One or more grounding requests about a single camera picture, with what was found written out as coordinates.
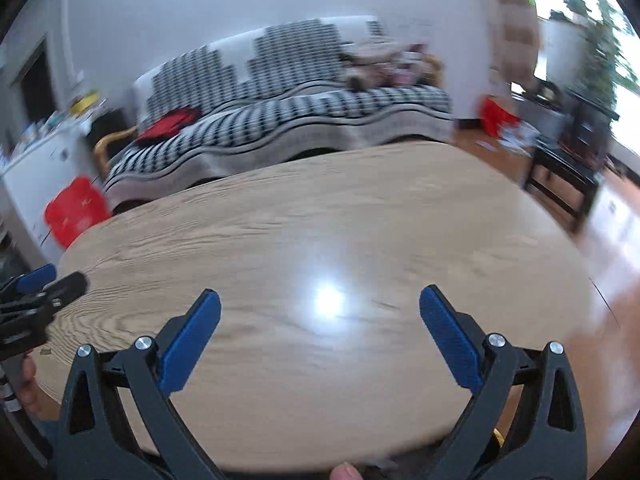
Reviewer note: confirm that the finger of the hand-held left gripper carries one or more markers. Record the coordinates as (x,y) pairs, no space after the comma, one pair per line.
(30,278)
(65,287)

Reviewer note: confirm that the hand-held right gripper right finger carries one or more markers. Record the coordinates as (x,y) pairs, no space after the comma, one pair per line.
(450,337)

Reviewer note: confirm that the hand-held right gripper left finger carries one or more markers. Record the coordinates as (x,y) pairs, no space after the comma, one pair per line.
(190,340)

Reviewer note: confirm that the person's left hand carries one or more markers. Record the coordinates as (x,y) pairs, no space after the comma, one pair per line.
(29,385)

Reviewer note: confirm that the person's right hand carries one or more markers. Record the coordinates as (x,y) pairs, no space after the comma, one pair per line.
(346,472)

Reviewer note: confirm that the white cabinet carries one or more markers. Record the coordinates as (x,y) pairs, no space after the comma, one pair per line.
(35,175)

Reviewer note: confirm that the sofa with wooden armrest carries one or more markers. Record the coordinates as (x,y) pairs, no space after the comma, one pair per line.
(107,142)

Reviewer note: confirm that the yellow container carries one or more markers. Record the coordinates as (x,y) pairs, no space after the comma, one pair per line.
(85,101)

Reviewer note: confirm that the red cushion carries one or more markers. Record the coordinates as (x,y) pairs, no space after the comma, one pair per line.
(167,124)

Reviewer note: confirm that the dark wooden stool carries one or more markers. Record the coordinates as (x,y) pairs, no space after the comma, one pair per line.
(565,165)

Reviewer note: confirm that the scattered papers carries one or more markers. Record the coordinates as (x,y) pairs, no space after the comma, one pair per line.
(520,136)

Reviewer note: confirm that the small red bag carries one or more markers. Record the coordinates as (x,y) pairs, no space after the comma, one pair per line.
(497,115)

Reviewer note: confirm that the black and white striped sofa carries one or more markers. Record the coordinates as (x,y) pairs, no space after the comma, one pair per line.
(280,90)

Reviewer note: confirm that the pink cloth toy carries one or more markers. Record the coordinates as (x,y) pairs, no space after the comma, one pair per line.
(412,62)

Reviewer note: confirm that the stuffed toy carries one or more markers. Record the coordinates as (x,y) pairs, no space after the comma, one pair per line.
(367,65)

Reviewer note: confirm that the potted plant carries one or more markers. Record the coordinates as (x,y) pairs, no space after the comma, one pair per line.
(600,50)

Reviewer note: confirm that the beige curtain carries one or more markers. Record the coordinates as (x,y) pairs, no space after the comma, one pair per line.
(517,20)

